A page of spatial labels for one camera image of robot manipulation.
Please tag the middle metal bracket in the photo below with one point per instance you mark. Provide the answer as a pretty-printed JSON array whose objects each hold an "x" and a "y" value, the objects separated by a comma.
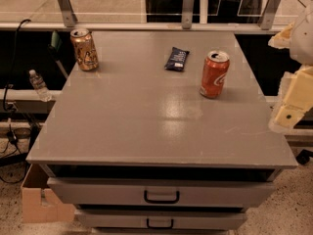
[{"x": 187, "y": 14}]

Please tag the lower grey drawer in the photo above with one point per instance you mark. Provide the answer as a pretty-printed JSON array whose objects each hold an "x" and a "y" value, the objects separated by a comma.
[{"x": 169, "y": 220}]

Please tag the cardboard box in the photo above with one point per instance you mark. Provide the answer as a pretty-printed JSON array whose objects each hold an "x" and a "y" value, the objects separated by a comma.
[{"x": 39, "y": 203}]

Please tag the green handled tool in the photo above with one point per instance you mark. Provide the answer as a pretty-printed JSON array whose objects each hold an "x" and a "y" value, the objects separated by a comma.
[{"x": 54, "y": 48}]

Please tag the gold soda can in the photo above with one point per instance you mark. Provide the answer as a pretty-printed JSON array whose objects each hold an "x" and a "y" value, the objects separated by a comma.
[{"x": 84, "y": 49}]

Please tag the right metal bracket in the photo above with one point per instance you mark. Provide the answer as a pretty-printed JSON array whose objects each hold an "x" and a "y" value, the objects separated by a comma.
[{"x": 268, "y": 15}]

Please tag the dark blue snack bag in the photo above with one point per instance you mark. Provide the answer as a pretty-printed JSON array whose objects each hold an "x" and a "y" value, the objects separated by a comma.
[{"x": 176, "y": 60}]

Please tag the upper grey drawer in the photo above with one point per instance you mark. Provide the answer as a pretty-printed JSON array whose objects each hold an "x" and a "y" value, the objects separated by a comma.
[{"x": 172, "y": 193}]

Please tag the left metal bracket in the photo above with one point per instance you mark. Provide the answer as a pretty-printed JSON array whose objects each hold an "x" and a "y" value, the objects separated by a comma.
[{"x": 68, "y": 15}]

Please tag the red coke can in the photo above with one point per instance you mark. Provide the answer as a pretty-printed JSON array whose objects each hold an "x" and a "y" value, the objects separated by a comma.
[{"x": 214, "y": 72}]

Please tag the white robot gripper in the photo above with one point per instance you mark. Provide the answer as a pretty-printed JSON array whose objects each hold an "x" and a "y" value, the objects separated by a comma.
[{"x": 303, "y": 41}]

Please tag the metal bracket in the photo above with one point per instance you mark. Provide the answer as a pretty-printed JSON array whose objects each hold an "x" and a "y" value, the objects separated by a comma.
[
  {"x": 268, "y": 15},
  {"x": 187, "y": 14},
  {"x": 68, "y": 15}
]

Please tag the clear plastic water bottle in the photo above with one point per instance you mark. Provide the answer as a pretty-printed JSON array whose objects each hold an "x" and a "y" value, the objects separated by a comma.
[{"x": 39, "y": 86}]

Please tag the grey drawer cabinet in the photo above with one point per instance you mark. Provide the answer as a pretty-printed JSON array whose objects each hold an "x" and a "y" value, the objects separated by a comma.
[{"x": 133, "y": 119}]

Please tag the grey drawer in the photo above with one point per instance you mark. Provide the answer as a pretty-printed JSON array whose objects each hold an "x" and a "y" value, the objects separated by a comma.
[
  {"x": 169, "y": 220},
  {"x": 172, "y": 193}
]

